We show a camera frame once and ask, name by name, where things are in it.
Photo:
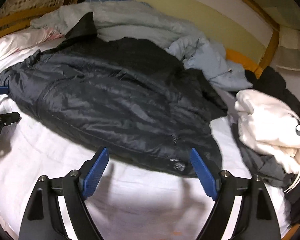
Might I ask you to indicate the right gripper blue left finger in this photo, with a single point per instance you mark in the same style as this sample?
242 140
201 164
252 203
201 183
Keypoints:
42 217

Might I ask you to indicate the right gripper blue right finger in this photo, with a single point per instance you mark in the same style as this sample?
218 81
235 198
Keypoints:
257 217

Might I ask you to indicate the black puffer jacket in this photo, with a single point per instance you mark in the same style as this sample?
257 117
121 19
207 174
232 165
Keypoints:
128 95

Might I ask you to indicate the pink white pillow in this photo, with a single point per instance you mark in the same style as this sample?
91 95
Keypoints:
26 38

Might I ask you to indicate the white hoodie with logo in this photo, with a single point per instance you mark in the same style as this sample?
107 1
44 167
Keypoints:
269 126

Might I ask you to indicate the light blue duvet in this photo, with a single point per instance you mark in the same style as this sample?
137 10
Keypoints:
181 38

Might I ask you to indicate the dark grey garment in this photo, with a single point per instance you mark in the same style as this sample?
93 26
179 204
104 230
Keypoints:
273 84

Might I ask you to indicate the orange pillow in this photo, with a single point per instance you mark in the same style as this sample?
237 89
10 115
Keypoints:
245 61

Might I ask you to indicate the checkered curtain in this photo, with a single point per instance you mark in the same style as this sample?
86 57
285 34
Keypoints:
285 17

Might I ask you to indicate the wooden bed frame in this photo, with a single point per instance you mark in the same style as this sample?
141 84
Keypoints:
232 22

